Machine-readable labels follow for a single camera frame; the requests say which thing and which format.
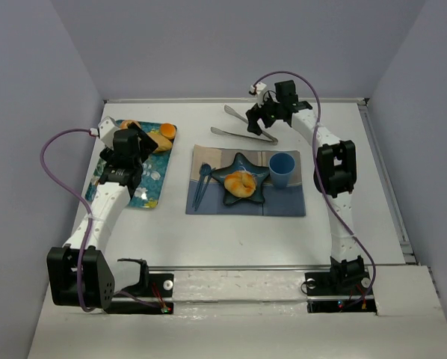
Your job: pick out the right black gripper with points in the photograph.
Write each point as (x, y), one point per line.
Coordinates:
(259, 115)

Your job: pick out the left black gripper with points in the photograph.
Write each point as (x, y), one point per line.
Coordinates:
(149, 138)

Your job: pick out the metal tongs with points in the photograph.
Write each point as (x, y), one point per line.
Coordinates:
(264, 137)

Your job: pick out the twisted orange glazed bread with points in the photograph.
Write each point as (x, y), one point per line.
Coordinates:
(240, 184)

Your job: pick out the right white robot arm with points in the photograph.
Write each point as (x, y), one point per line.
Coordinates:
(335, 175)

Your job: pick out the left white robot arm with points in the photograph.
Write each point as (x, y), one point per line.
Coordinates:
(79, 275)

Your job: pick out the tan turnover pastry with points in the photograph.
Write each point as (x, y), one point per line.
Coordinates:
(164, 144)

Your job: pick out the small round orange bun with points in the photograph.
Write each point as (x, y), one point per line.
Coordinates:
(168, 130)

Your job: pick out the teal floral tray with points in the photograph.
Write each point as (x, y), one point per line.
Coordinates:
(148, 192)

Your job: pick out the blue plastic cup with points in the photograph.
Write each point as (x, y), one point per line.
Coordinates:
(281, 166)

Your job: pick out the blue star-shaped plate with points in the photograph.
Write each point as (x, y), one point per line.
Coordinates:
(241, 163)

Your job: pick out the blue plastic spork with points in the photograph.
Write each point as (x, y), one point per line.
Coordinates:
(204, 171)

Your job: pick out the blue plastic chopstick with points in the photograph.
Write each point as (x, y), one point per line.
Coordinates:
(202, 192)

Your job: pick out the blue beige placemat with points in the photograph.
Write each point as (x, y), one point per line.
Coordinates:
(280, 202)

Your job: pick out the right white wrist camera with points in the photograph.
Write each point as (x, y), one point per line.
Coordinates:
(258, 91)

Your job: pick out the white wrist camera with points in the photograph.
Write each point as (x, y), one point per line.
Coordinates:
(258, 91)
(105, 131)

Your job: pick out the sugared ring donut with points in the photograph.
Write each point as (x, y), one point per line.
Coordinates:
(125, 124)

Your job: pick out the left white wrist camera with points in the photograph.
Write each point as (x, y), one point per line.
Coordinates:
(105, 131)

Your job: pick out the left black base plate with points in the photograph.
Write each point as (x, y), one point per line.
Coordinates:
(154, 299)

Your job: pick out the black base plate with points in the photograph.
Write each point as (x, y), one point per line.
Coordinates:
(326, 297)
(154, 299)

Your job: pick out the metal rail front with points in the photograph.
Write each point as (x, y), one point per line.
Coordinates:
(242, 268)

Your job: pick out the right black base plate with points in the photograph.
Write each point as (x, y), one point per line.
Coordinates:
(326, 297)

